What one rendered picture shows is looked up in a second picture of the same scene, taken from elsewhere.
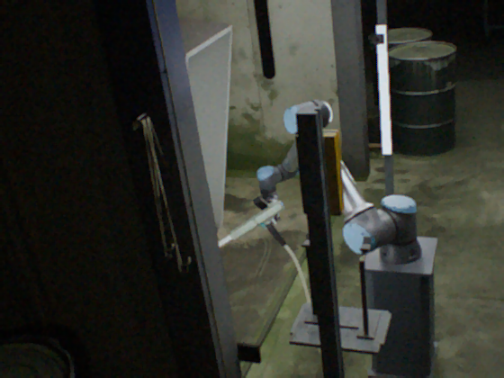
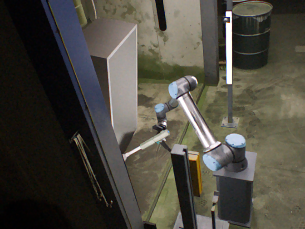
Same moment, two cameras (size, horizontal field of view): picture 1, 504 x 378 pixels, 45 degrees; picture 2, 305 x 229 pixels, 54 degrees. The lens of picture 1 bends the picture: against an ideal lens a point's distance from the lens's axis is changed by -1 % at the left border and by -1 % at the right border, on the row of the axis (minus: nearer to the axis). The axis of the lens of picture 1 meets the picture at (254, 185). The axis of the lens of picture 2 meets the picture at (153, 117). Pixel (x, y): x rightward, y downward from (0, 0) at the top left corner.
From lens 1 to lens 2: 0.80 m
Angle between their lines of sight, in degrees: 13
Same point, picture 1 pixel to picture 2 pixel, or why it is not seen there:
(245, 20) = not seen: outside the picture
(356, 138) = (212, 63)
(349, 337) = not seen: outside the picture
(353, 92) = (210, 38)
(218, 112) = (131, 72)
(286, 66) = (172, 23)
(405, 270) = (238, 177)
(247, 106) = (150, 45)
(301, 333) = not seen: outside the picture
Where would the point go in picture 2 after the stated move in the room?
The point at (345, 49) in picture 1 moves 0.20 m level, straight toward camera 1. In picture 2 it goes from (206, 13) to (206, 19)
